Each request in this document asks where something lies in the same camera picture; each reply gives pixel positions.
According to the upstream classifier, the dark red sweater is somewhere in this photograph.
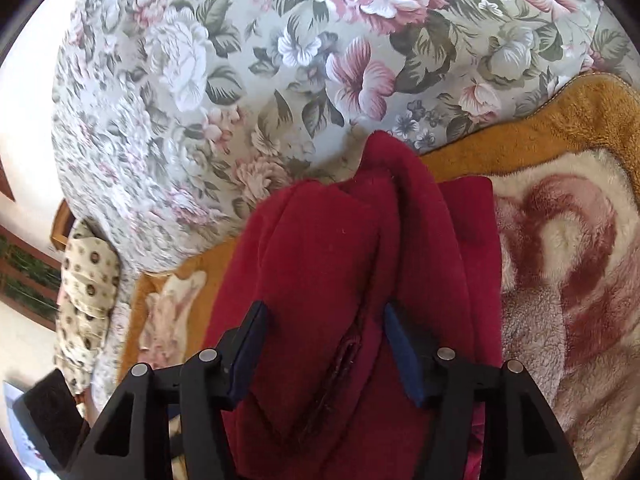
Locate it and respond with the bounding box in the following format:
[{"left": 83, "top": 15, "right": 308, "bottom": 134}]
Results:
[{"left": 205, "top": 132, "right": 501, "bottom": 479}]

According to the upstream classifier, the cream medallion pillow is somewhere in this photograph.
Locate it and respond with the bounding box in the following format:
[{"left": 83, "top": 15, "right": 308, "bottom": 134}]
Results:
[{"left": 53, "top": 220, "right": 120, "bottom": 396}]

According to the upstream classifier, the wooden headboard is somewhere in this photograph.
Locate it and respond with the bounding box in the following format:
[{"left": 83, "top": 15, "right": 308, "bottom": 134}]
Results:
[{"left": 50, "top": 200, "right": 75, "bottom": 252}]

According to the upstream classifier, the grey floral bedspread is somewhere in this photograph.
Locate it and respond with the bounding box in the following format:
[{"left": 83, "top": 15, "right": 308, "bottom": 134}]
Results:
[{"left": 49, "top": 0, "right": 640, "bottom": 411}]

